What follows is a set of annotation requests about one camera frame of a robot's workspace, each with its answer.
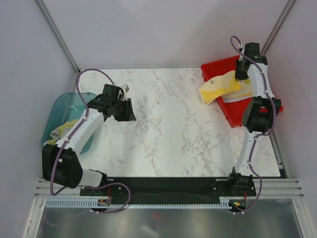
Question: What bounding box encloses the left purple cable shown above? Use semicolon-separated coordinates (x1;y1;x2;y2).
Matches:
50;68;115;197

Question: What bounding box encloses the aluminium frame post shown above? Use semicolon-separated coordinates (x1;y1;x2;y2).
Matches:
34;0;81;74
260;0;298;56

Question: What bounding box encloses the right aluminium frame post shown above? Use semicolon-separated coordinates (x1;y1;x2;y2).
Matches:
260;0;298;56

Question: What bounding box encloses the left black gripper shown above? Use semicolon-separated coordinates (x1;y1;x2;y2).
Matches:
111;98;136;122

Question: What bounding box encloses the teal plastic basket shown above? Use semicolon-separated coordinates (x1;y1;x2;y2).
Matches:
41;92;96;145

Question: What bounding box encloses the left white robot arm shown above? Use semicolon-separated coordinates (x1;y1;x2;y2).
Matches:
42;84;136;195

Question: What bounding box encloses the grey green towel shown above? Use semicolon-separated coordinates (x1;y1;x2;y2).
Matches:
43;119;78;146

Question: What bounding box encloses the grey slotted cable duct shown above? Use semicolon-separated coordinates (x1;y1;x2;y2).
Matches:
45;197;246;209

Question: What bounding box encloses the red plastic tray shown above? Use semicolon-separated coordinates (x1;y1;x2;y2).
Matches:
200;55;283;128

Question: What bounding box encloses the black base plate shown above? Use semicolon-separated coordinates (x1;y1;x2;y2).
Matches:
79;176;257;205

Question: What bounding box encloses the purple cable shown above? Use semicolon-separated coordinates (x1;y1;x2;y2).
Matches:
50;68;115;197
230;36;276;179

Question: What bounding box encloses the yellow towel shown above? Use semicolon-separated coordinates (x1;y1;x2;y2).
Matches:
199;70;242;105

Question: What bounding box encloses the green frog pattern towel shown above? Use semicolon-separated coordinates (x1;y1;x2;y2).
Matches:
222;79;253;103

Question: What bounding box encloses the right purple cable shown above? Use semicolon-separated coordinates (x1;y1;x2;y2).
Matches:
230;36;276;179

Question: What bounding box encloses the left aluminium frame post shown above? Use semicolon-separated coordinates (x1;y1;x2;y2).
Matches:
34;0;81;74

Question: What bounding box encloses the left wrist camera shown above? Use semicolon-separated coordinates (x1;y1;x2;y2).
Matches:
120;85;129;96

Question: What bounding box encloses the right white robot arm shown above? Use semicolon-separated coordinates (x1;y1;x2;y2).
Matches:
226;43;281;195

